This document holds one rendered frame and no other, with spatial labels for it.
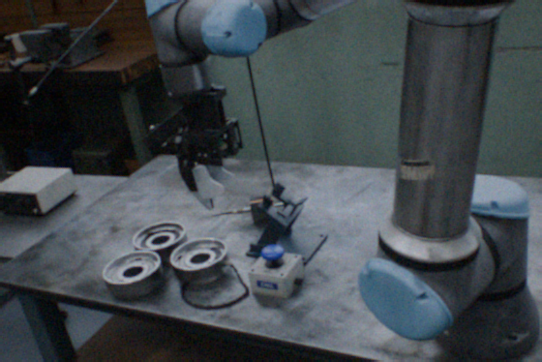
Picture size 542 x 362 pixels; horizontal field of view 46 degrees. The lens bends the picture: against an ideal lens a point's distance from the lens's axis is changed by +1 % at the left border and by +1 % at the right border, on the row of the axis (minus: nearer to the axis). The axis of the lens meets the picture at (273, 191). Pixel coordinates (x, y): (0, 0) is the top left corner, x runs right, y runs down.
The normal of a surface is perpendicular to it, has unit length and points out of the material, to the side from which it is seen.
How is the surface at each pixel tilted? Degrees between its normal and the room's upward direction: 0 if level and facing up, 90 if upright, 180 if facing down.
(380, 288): 98
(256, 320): 0
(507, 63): 90
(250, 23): 90
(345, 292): 0
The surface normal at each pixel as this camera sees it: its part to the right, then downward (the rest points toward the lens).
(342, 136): -0.45, 0.46
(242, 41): 0.70, 0.21
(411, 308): -0.69, 0.52
